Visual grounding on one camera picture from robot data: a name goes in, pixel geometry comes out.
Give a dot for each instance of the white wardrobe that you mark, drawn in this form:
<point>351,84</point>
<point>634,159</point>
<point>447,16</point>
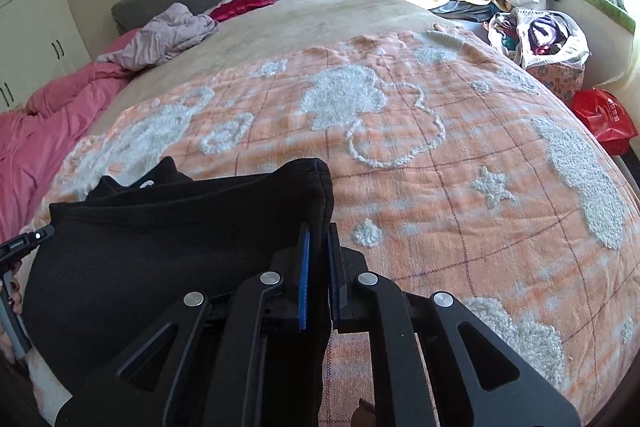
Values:
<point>30,32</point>

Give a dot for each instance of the person's left hand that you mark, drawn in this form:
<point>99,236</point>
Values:
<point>14,294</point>

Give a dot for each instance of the red plastic bag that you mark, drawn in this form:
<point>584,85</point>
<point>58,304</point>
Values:
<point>605,114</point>

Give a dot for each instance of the lilac garment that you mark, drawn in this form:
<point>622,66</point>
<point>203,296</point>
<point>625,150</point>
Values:
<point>165,32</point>

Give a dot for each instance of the floral box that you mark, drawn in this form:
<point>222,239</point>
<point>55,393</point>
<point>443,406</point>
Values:
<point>560,82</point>

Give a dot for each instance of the beige bed sheet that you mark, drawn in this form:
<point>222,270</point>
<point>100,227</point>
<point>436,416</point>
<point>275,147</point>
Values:
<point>325,17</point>

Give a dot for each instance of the red garment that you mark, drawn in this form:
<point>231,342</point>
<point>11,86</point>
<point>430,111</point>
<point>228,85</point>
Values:
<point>240,4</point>

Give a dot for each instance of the pink duvet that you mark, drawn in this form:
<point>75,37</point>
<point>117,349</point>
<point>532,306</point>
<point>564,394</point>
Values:
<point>50,107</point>

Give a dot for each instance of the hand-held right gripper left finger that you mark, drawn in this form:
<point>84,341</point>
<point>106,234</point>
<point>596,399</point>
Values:
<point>304,277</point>

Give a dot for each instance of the orange and white tufted blanket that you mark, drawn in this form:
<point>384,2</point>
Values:
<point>425,207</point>

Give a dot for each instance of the bag of clothes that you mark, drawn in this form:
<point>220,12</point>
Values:
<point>545,32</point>

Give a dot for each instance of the black sweatshirt with orange cuffs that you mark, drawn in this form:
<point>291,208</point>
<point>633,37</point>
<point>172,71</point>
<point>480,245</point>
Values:
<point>150,247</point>

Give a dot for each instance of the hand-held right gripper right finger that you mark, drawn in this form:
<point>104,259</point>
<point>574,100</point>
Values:
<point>334,277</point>

